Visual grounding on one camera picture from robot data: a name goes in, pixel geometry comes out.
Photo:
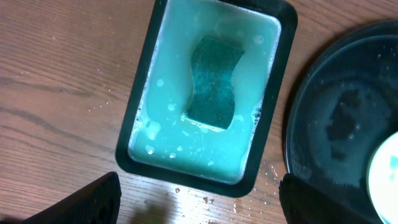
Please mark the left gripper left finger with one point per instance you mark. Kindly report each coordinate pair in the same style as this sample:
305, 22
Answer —
96, 203

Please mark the green yellow sponge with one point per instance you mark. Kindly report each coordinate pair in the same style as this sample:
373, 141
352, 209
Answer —
212, 64

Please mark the black round tray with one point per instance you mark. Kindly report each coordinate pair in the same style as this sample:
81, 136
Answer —
345, 106

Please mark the mint plate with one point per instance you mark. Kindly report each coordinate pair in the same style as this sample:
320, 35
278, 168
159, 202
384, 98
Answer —
382, 180

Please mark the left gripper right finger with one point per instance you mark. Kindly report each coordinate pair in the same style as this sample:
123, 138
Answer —
303, 204

